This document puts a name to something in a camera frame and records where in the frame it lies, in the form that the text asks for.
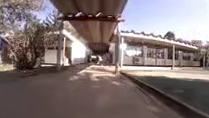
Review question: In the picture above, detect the white building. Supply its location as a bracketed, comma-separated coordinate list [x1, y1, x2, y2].
[41, 21, 92, 67]

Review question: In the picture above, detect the covered walkway roof with posts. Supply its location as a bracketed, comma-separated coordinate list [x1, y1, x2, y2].
[40, 0, 131, 77]

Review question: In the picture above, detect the clump of trees and bushes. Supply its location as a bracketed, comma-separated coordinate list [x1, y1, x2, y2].
[0, 0, 66, 73]

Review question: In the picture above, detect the long low building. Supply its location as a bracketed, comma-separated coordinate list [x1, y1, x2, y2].
[108, 28, 208, 72]

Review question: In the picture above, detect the flat grey yard ground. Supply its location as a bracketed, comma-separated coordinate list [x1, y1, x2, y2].
[120, 64, 209, 117]

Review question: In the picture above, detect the concrete kerb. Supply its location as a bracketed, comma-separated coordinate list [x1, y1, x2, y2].
[118, 71, 209, 118]

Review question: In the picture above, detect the brown concrete path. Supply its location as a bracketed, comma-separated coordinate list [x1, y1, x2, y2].
[0, 59, 206, 118]

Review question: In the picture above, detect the tree behind building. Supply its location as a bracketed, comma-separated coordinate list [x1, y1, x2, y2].
[162, 30, 178, 42]

